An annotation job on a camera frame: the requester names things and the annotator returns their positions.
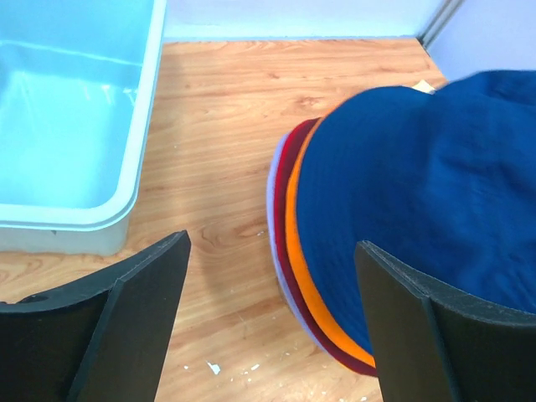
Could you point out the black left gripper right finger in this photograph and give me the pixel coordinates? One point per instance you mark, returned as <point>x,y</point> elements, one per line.
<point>434,342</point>

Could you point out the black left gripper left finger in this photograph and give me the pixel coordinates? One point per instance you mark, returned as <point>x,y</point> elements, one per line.
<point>103,337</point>

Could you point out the yellow cartoon print cloth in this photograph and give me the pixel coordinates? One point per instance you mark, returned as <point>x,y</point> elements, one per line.
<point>424,86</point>

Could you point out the blue bucket hat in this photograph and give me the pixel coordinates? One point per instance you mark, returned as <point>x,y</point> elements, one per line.
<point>444,182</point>

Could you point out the dark maroon bucket hat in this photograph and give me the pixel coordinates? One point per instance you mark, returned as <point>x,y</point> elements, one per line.
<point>286,248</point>

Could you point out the light teal plastic bin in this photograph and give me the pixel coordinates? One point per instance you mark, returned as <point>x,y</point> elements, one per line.
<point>78,80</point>

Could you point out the orange bucket hat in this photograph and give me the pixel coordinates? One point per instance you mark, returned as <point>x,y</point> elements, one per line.
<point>311,294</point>

